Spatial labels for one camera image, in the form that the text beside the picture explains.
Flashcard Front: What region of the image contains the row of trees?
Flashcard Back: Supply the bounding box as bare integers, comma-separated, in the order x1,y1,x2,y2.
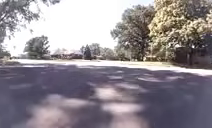
88,42,120,61

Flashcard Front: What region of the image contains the dark conifer tree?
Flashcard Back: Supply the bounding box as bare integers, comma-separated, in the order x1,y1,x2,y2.
82,44,93,61

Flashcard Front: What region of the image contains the grey asphalt road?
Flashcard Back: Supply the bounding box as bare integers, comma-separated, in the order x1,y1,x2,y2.
0,58,212,128

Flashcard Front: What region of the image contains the low house with grey roof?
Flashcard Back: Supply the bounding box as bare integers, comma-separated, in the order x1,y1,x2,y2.
49,49,85,61

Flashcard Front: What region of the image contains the dry grass lawn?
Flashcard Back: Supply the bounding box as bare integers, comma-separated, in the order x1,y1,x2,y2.
118,60,212,71

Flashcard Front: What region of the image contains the round green tree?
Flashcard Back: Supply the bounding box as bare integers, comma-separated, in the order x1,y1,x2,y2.
23,34,51,60

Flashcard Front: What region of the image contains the yellow-green leafy tree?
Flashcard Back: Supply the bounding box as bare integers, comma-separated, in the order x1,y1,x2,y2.
148,0,212,65

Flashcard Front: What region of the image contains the green bush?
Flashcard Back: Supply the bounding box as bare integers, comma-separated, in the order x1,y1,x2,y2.
0,45,12,61

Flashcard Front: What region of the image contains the overhanging tree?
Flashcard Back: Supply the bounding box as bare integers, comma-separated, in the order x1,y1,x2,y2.
0,0,62,51

